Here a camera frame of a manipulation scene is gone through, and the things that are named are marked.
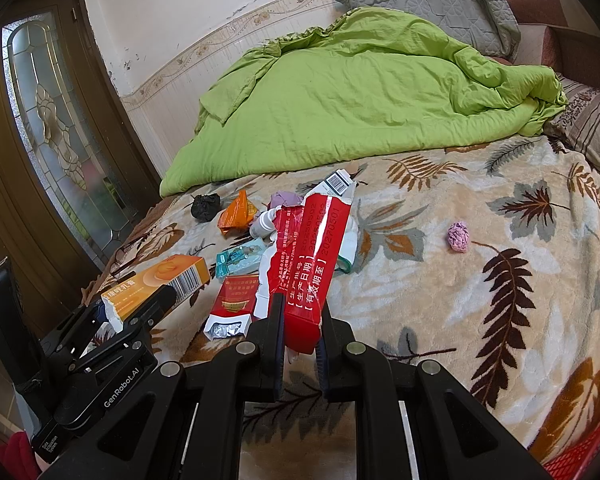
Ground white sock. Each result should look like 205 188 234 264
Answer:
336 216 358 273

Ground orange white box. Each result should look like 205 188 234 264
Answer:
100 255 211 333

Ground striped brown pillow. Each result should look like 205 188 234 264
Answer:
544 74 600 173

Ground black bag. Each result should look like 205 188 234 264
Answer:
190 193 222 222

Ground red cigarette pack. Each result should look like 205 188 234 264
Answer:
204 274 259 340

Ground pink paper ball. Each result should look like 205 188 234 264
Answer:
446 221 470 254

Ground red plastic basket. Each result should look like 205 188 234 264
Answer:
544 424 600 480

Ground long red box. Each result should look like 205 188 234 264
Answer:
253 193 352 354

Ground brown padded headboard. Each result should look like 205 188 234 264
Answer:
507 0 600 88

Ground orange snack wrapper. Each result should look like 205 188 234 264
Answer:
218 190 258 236

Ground green quilt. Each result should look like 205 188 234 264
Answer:
160 8 567 196

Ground teal foil packet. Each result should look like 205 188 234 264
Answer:
215 238 268 282

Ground glass panel door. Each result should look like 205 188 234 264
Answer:
0 0 158 336

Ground white plastic bottle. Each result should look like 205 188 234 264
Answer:
249 207 279 238

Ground purple bag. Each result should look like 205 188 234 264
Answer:
268 191 303 209

